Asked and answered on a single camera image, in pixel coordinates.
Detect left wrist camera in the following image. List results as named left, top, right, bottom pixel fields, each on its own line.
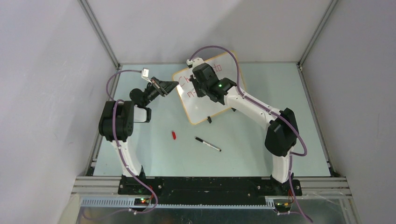
left=141, top=68, right=149, bottom=78

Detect black capped marker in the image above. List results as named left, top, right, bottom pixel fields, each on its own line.
left=195, top=137, right=222, bottom=152

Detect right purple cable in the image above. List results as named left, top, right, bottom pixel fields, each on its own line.
left=189, top=45, right=314, bottom=224

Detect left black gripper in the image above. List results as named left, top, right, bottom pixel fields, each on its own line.
left=142, top=77, right=178, bottom=106

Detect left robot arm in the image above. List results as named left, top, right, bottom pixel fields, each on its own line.
left=99, top=77, right=179, bottom=194

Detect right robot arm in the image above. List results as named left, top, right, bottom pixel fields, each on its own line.
left=187, top=58, right=298, bottom=195

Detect aluminium frame front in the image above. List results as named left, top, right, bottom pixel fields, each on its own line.
left=72, top=176, right=353, bottom=210

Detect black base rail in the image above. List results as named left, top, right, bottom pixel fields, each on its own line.
left=118, top=176, right=302, bottom=206

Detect yellow-framed whiteboard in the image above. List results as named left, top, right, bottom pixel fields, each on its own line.
left=172, top=52, right=237, bottom=125

